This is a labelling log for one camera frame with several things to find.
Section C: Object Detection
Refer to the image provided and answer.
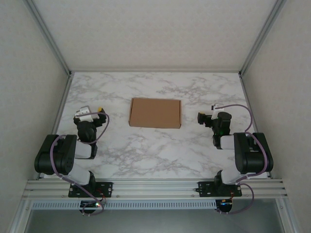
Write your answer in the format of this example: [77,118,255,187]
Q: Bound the grey slotted cable duct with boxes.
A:
[31,200,218,210]

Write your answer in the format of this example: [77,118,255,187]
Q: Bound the brown cardboard box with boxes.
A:
[128,97,182,129]

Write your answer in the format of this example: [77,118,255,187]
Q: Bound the aluminium frame post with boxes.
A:
[23,0,73,76]
[238,0,289,78]

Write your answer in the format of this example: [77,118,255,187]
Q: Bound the aluminium lower frame leg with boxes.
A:
[276,199,303,233]
[8,199,34,233]

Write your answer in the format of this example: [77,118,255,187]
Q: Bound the black right controller board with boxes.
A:
[215,199,234,214]

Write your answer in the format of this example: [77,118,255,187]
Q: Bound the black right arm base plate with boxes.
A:
[198,181,243,198]

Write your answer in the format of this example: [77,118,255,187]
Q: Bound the aluminium mounting rail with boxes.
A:
[23,179,289,200]

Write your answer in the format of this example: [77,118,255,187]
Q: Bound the black controller board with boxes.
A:
[215,199,234,214]
[80,200,103,216]

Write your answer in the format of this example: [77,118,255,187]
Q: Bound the black left controller board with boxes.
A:
[80,200,103,216]

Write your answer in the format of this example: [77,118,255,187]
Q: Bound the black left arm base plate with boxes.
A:
[68,181,114,199]

